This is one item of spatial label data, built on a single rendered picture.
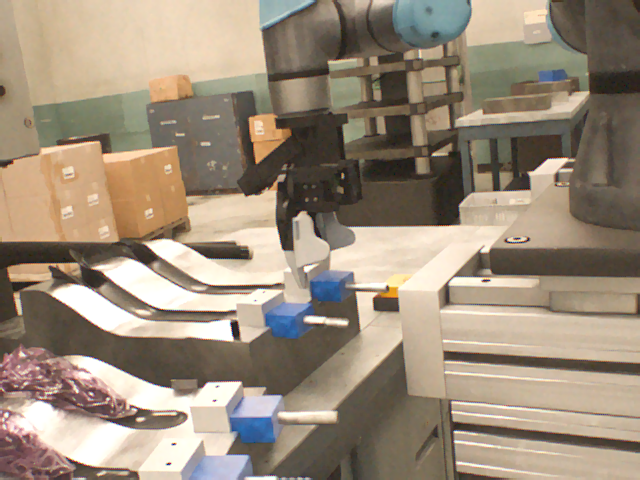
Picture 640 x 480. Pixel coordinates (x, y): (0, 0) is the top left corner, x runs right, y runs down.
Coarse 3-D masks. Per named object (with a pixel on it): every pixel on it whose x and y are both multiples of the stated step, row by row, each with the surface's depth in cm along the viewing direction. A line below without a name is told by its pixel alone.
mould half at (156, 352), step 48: (48, 288) 90; (144, 288) 96; (0, 336) 97; (48, 336) 92; (96, 336) 87; (144, 336) 83; (192, 336) 79; (240, 336) 77; (336, 336) 93; (288, 384) 82
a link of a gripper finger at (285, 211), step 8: (280, 192) 84; (280, 200) 84; (288, 200) 84; (280, 208) 84; (288, 208) 84; (280, 216) 84; (288, 216) 84; (296, 216) 86; (280, 224) 84; (288, 224) 85; (280, 232) 85; (288, 232) 85; (280, 240) 85; (288, 240) 85; (288, 248) 85
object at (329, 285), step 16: (288, 272) 89; (320, 272) 90; (336, 272) 90; (352, 272) 90; (288, 288) 90; (320, 288) 88; (336, 288) 87; (352, 288) 87; (368, 288) 86; (384, 288) 85
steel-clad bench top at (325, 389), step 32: (256, 256) 150; (352, 256) 140; (384, 256) 137; (416, 256) 134; (384, 320) 102; (352, 352) 92; (384, 352) 91; (320, 384) 84; (352, 384) 82; (288, 448) 70
